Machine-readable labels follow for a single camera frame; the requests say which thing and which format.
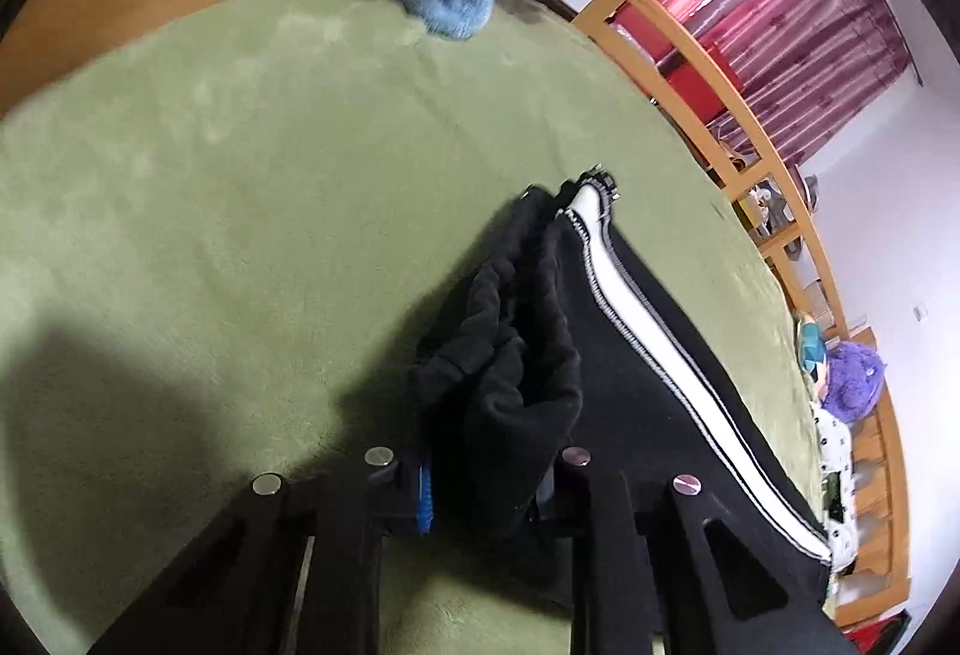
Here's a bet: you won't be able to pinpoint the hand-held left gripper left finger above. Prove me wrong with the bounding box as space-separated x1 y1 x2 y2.
86 445 436 655

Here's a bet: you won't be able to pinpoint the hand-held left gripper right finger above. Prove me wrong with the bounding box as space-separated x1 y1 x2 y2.
535 445 865 655

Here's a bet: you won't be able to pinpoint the black pants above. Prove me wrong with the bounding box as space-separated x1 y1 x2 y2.
415 163 836 627

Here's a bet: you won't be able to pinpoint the white flowered pillow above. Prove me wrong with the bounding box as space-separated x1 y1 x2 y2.
813 406 861 567

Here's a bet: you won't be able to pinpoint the geometric patterned pillow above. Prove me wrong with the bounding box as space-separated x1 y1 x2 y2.
794 316 831 395

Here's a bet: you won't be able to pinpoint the purple plush toy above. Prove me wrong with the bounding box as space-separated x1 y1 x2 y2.
817 339 887 425

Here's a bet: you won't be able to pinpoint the green fleece blanket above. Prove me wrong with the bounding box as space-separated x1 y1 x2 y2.
0 0 827 655

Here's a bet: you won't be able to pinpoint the wooden bed frame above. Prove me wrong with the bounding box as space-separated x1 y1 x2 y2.
0 0 914 628

